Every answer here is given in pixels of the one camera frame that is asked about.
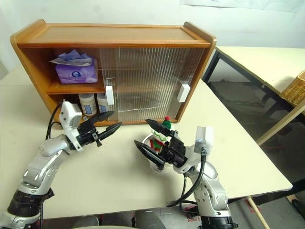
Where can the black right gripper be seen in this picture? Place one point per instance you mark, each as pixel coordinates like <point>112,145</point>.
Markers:
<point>175,151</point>

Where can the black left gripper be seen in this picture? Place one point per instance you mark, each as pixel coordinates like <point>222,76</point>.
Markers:
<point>87,136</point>

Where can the white snowman christmas mug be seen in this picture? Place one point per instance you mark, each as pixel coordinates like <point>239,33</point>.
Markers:
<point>166,124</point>

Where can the ribbed glass sliding door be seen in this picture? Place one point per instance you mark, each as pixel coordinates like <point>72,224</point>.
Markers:
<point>197,71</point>
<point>107,66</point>

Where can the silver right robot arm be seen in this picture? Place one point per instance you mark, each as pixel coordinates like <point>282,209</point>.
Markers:
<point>209,195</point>

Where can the wooden tabletop cabinet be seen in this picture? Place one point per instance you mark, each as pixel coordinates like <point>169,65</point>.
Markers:
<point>107,35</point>

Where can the white plastic bottle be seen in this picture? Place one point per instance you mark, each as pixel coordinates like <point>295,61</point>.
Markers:
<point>87,105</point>
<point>102,102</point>

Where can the purple tissue box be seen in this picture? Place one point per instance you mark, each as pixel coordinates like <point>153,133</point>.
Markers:
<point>76,74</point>

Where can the wooden stick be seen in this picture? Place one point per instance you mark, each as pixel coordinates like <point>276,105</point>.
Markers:
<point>257,212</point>

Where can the woven wicker basket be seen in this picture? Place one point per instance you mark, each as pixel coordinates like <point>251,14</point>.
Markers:
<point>295,90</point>

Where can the black rounded object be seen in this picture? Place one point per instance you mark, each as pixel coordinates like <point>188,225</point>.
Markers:
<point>299,205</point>

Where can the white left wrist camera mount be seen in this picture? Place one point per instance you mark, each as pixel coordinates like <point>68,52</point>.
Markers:
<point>69,114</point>

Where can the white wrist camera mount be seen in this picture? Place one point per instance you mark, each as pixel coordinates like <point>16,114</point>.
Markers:
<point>69,114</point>
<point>205,138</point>

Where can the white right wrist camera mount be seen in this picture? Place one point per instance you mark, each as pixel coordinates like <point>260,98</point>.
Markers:
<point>205,138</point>

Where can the cream table with black frame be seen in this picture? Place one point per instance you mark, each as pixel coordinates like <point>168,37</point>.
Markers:
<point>250,57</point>

